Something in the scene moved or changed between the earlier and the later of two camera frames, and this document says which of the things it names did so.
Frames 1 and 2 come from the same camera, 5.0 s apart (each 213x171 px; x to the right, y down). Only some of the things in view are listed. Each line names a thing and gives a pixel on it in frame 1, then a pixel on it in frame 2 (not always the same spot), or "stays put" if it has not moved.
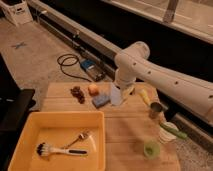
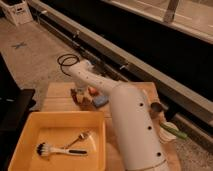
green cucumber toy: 174,131 stays put
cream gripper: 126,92 -> 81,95
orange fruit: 93,89 stays put
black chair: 16,105 stays put
